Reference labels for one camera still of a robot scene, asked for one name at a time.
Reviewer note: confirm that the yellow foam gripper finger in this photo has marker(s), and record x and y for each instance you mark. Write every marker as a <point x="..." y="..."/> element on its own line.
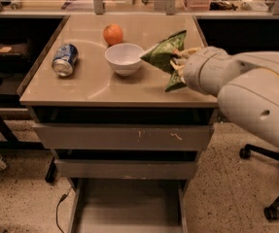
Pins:
<point x="177" y="74"/>
<point x="186" y="53"/>

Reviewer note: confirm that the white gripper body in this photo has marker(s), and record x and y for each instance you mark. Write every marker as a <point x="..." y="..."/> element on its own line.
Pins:
<point x="199" y="69"/>

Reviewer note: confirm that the green jalapeno chip bag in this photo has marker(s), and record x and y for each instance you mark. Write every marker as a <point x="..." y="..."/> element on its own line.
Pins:
<point x="162" y="53"/>

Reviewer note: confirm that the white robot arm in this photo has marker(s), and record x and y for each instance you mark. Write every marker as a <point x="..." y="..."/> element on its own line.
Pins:
<point x="246" y="85"/>

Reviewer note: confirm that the grey drawer cabinet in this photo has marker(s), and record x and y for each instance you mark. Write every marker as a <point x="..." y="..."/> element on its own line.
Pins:
<point x="95" y="94"/>

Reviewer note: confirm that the top grey drawer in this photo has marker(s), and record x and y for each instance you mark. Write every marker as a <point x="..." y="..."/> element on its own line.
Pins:
<point x="122" y="137"/>

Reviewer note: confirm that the middle grey drawer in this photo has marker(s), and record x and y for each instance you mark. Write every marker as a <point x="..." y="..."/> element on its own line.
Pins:
<point x="142" y="170"/>

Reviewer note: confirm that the open bottom grey drawer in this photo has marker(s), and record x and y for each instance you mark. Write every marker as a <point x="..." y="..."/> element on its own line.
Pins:
<point x="128" y="206"/>

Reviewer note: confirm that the white ceramic bowl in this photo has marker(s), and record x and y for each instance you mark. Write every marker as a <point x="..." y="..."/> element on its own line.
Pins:
<point x="124" y="58"/>

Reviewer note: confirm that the orange fruit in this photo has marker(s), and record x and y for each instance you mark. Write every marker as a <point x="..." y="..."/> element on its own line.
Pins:
<point x="113" y="34"/>

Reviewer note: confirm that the blue soda can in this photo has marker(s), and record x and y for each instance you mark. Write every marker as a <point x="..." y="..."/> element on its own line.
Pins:
<point x="64" y="60"/>

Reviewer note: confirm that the dark box with label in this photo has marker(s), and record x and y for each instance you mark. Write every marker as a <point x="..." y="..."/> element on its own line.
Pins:
<point x="14" y="52"/>

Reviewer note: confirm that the black table leg frame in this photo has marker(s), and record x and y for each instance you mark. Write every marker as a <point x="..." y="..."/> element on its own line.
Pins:
<point x="12" y="109"/>

